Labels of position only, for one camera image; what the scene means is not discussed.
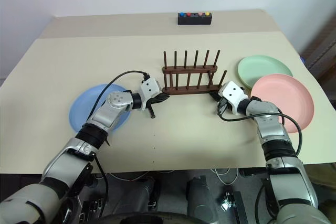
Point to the pink plastic plate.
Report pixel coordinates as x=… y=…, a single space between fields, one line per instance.
x=288 y=95

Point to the green plastic plate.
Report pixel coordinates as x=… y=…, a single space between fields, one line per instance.
x=262 y=68

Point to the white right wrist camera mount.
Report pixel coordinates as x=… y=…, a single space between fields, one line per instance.
x=233 y=93

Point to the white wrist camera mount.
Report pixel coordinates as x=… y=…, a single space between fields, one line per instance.
x=233 y=93
x=149 y=89

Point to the blue plastic plate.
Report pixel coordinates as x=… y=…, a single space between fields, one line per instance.
x=84 y=108

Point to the black button box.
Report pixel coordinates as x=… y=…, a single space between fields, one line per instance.
x=194 y=20

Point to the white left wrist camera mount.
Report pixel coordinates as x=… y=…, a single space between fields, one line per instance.
x=149 y=89

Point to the dark rounded shape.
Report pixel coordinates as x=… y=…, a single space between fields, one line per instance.
x=200 y=195
x=147 y=195

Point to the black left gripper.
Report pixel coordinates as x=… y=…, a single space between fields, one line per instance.
x=151 y=101

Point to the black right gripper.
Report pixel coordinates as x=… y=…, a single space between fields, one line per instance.
x=226 y=106

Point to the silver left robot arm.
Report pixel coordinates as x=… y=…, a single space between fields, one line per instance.
x=105 y=115

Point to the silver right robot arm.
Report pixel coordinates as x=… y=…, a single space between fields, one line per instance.
x=273 y=129

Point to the black rectangular box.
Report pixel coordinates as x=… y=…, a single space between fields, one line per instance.
x=233 y=203

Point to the dark wooden dish rack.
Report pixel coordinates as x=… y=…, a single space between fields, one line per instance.
x=189 y=90

